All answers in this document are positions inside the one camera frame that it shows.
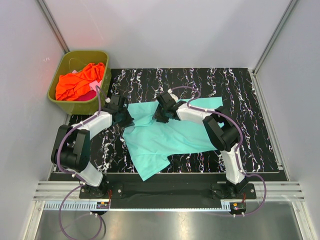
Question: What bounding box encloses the light pink t-shirt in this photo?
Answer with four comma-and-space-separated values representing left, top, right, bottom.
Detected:
71, 69, 102, 93

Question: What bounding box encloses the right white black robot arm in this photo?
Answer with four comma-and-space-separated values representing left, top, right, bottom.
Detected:
153, 90, 248, 199

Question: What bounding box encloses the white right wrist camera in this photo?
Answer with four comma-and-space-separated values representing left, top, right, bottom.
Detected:
167, 88, 186, 105

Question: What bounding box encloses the olive green plastic bin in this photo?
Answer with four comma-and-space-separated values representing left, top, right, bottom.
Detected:
47, 50, 112, 115

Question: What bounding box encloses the magenta t-shirt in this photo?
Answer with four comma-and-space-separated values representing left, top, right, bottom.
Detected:
75, 90, 97, 102

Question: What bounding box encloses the slotted aluminium rail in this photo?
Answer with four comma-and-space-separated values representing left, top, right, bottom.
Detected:
44, 200, 231, 212

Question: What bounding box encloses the turquoise t-shirt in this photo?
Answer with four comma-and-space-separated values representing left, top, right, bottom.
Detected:
123, 101, 216, 181

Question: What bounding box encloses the orange t-shirt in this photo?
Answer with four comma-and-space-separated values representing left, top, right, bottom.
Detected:
55, 62, 106, 101

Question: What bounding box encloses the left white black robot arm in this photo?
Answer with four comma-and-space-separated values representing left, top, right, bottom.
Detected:
51, 95, 134, 198

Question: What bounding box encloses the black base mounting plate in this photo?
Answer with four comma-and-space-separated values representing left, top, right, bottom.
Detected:
79, 173, 257, 206

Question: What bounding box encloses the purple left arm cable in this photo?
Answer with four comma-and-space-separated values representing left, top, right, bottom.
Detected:
56, 86, 112, 239

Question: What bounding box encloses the black marble pattern mat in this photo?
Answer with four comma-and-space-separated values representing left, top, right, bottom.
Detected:
90, 68, 280, 175

